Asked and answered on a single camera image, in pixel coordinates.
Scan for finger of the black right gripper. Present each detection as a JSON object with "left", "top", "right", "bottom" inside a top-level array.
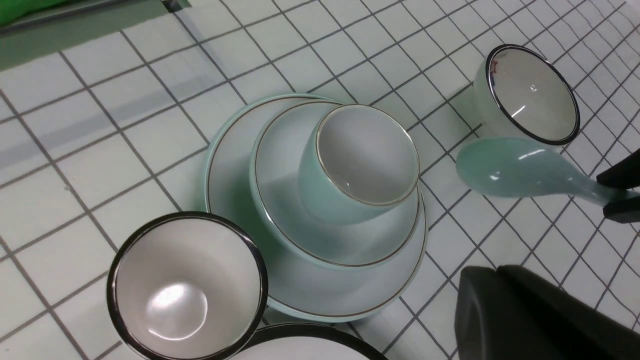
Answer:
[
  {"left": 596, "top": 150, "right": 640, "bottom": 191},
  {"left": 602, "top": 196, "right": 640, "bottom": 224}
]

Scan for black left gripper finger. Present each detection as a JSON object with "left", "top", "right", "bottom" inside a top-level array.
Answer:
[{"left": 454, "top": 265, "right": 640, "bottom": 360}]

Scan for light blue ceramic spoon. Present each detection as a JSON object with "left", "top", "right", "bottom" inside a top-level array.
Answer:
[{"left": 455, "top": 137, "right": 639, "bottom": 207}]

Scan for light blue cup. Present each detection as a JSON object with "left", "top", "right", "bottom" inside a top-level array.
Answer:
[{"left": 298, "top": 104, "right": 420, "bottom": 225}]

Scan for light blue bowl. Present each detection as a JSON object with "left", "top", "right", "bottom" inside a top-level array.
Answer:
[{"left": 249, "top": 100, "right": 420, "bottom": 270}]

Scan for white bowl black rim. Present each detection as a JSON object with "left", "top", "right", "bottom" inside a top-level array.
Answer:
[{"left": 472, "top": 44, "right": 581, "bottom": 147}]

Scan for light blue plate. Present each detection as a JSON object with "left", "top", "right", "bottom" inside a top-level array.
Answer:
[{"left": 201, "top": 93, "right": 428, "bottom": 323}]

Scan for white plate black rim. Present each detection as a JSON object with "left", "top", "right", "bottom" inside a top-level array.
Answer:
[{"left": 231, "top": 322, "right": 386, "bottom": 360}]

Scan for white cup with bicycle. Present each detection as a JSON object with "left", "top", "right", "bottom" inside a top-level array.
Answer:
[{"left": 105, "top": 210, "right": 269, "bottom": 360}]

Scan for green backdrop cloth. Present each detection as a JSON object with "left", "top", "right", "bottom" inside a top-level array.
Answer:
[{"left": 0, "top": 0, "right": 77, "bottom": 27}]

